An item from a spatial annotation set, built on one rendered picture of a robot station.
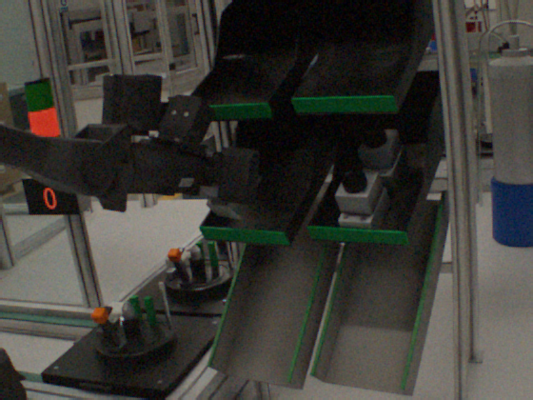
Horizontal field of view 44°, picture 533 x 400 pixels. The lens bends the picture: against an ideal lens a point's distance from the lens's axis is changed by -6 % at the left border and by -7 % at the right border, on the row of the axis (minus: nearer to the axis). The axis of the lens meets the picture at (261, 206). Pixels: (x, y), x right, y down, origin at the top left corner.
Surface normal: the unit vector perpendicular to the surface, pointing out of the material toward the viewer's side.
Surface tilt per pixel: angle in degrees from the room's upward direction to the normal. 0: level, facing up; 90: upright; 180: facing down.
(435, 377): 0
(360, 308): 45
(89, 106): 90
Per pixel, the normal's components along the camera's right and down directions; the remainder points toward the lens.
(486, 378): -0.13, -0.95
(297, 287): -0.46, -0.45
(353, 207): -0.41, 0.69
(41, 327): -0.36, 0.32
